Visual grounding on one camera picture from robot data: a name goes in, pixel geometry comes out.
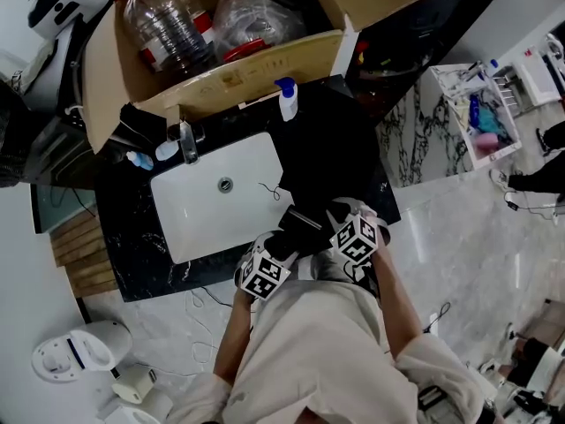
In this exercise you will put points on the white rectangular sink basin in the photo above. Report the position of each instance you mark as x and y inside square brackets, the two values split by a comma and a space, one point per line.
[207, 219]

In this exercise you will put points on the white rack with toiletries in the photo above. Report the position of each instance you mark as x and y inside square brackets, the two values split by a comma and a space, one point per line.
[483, 113]

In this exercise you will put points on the person's right forearm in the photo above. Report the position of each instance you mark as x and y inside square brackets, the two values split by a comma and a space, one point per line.
[395, 298]

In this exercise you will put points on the chrome faucet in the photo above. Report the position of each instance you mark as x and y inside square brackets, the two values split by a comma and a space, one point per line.
[189, 144]

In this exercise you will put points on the wooden slatted board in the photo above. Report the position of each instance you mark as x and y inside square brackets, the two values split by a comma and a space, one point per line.
[84, 254]

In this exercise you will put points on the chrome sink drain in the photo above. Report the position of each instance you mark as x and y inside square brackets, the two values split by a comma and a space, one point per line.
[225, 184]

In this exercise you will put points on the black cloth bag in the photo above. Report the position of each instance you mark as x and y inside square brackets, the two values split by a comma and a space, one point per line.
[329, 148]

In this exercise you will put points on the clear plastic jug red cap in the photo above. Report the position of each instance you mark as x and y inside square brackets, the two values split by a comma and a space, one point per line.
[170, 29]

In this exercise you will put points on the clear plastic bag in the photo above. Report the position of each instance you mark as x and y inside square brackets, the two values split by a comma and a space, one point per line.
[258, 20]

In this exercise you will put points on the white appliance black panel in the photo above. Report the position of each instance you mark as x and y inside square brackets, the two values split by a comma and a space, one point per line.
[66, 2]

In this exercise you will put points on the white marble cabinet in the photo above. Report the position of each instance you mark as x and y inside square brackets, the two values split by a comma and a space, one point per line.
[419, 135]

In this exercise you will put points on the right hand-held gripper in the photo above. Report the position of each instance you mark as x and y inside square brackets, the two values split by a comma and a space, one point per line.
[355, 236]

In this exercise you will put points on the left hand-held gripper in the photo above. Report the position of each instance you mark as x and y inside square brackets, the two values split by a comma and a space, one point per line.
[261, 276]

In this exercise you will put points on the white power adapter box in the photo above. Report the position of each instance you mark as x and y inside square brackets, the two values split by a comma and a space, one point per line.
[132, 384]

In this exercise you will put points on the person's beige shirt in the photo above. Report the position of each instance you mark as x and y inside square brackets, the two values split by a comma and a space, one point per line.
[318, 356]

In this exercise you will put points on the white blue pump bottle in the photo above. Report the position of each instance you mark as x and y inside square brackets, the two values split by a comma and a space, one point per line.
[288, 102]

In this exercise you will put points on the black plug adapter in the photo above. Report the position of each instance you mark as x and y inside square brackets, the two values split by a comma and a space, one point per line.
[511, 201]

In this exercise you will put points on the large cardboard box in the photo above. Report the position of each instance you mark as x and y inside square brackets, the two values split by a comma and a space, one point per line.
[247, 80]

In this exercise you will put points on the person's left forearm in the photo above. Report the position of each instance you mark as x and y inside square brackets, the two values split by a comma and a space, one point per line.
[234, 338]

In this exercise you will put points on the white round floor appliance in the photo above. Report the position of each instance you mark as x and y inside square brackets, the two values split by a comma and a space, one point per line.
[79, 351]

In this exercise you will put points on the small blue white bottle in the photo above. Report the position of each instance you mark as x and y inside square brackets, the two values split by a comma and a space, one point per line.
[141, 161]

